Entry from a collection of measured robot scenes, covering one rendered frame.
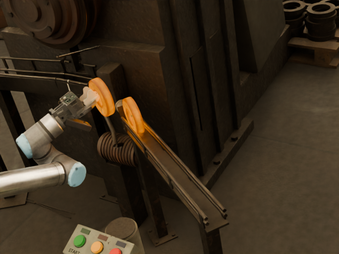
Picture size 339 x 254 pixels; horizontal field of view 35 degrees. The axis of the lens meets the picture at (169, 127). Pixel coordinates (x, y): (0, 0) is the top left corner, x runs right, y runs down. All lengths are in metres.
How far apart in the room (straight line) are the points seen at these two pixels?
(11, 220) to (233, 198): 1.18
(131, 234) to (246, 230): 0.80
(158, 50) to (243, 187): 0.92
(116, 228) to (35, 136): 0.45
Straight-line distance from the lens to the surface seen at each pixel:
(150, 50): 2.27
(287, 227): 2.58
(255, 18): 3.05
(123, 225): 1.97
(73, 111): 2.04
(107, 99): 2.04
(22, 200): 3.08
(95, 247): 1.80
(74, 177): 2.00
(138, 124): 2.10
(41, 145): 2.04
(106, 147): 2.37
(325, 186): 2.78
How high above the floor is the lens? 1.88
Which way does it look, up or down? 35 degrees down
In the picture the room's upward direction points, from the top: 11 degrees counter-clockwise
